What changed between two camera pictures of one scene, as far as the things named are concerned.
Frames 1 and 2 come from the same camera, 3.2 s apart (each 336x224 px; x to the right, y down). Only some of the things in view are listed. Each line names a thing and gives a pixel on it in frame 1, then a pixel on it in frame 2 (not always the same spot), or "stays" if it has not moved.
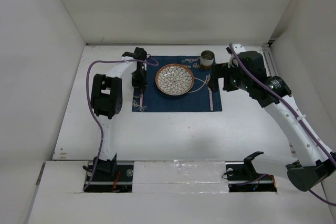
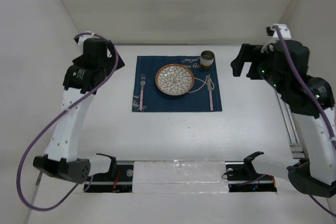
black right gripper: x=220 y=70 to x=249 y=53
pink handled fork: x=141 y=98 stays
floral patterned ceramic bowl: x=175 y=79 stays
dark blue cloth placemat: x=150 y=98 stays
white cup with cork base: x=207 y=57 stays
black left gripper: x=138 y=85 to x=112 y=61
